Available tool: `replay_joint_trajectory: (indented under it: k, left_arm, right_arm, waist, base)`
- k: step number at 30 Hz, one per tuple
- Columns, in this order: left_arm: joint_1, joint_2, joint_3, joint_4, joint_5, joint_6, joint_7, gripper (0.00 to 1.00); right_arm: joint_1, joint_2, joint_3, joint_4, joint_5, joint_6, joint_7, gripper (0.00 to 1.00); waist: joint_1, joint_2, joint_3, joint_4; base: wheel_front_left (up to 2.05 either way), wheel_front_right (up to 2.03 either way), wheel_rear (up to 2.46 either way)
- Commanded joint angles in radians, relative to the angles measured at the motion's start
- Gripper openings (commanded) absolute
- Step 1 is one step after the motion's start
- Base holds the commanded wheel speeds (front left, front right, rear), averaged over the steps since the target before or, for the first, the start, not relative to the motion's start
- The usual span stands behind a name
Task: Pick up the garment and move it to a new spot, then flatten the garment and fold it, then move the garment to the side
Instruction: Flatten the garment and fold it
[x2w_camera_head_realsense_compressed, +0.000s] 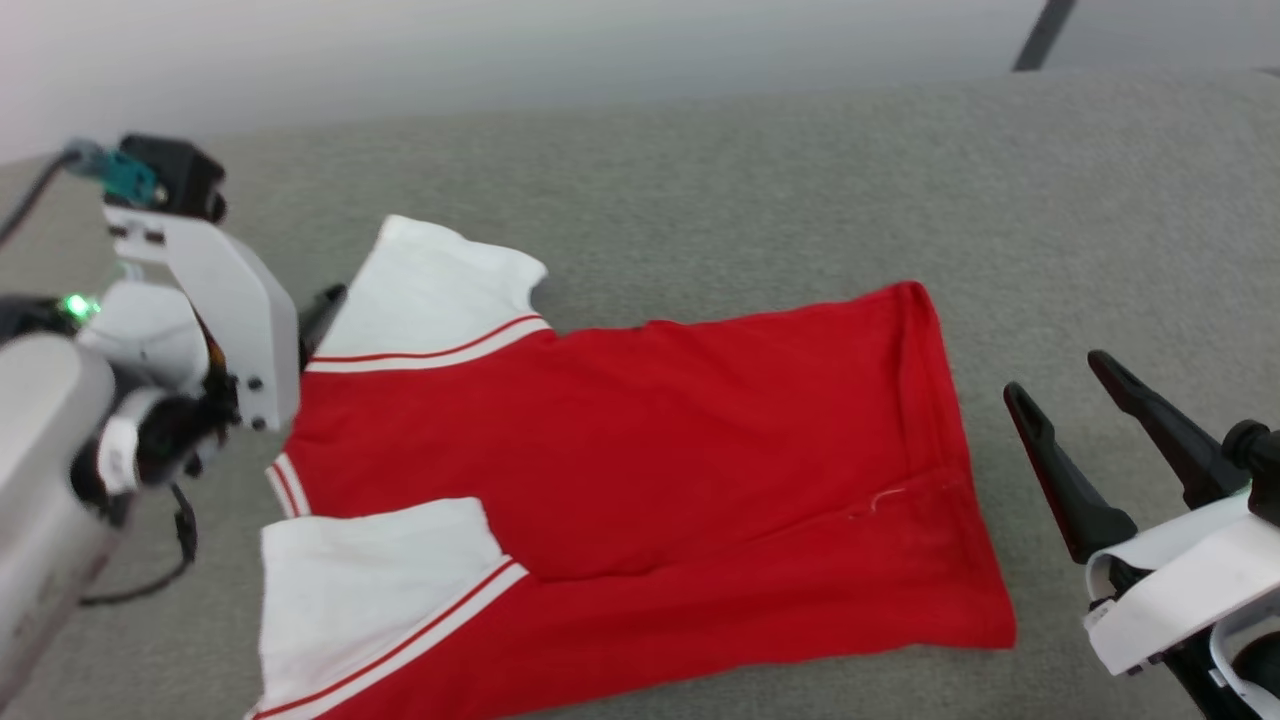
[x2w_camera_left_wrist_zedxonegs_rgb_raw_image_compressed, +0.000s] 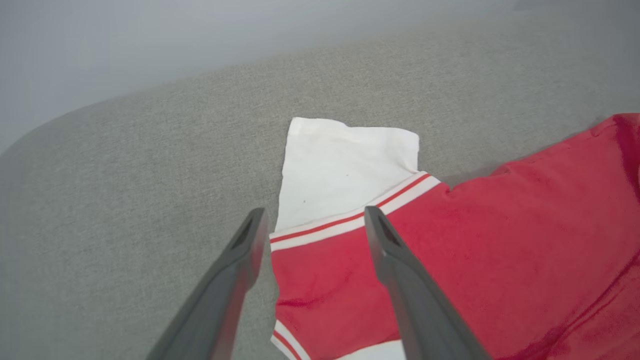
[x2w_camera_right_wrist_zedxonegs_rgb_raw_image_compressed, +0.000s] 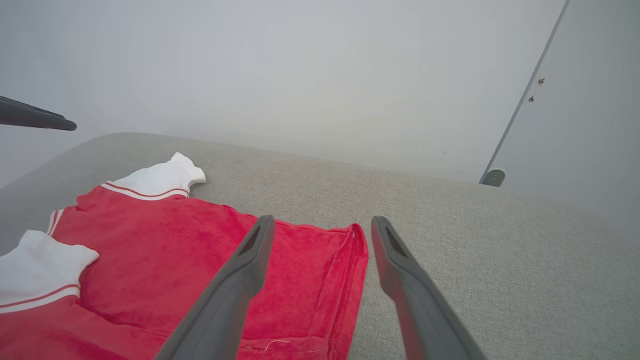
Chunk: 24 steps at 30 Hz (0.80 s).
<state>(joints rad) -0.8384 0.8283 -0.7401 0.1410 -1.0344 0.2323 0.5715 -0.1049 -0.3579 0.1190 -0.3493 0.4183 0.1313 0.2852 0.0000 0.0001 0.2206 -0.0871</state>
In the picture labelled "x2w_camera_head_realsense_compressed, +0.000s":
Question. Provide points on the black slanted pole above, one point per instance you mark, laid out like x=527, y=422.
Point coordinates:
x=1045, y=35

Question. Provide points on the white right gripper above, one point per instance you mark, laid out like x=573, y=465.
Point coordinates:
x=1190, y=590

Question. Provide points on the red white basketball jersey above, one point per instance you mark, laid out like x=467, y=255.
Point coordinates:
x=650, y=460

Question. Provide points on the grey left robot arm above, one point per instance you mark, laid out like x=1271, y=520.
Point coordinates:
x=45, y=500

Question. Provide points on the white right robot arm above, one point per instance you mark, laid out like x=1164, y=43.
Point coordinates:
x=1240, y=670

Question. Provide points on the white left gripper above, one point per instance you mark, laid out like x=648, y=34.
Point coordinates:
x=240, y=320

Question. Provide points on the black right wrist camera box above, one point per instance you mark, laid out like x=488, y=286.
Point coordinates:
x=1258, y=470

